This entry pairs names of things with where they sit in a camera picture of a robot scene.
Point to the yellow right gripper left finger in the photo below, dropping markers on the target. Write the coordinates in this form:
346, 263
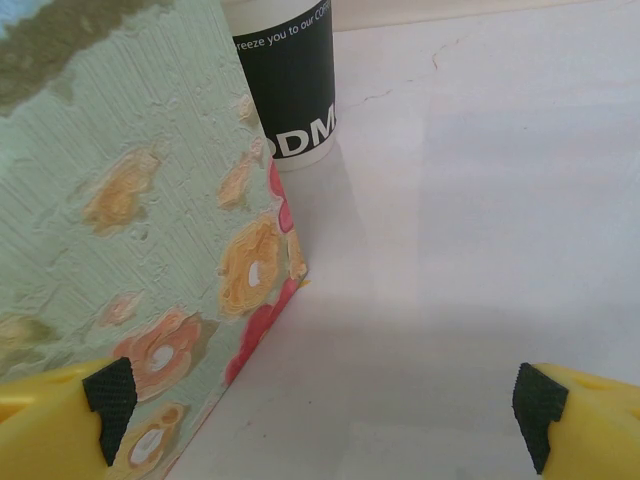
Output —
45, 425

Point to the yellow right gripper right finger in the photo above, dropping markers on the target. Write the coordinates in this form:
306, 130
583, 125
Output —
590, 430

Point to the floral insulated paper bag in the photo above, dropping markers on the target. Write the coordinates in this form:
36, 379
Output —
125, 225

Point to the stack of paper coffee cups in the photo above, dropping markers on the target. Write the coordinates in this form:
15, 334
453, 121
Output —
295, 90

